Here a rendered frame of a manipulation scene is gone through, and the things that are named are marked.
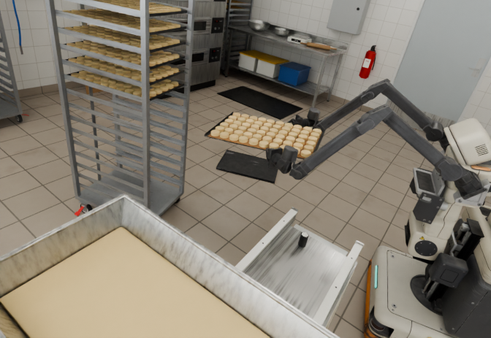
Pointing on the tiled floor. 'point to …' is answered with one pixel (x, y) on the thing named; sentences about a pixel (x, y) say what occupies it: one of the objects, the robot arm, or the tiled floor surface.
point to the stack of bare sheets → (247, 166)
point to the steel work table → (294, 47)
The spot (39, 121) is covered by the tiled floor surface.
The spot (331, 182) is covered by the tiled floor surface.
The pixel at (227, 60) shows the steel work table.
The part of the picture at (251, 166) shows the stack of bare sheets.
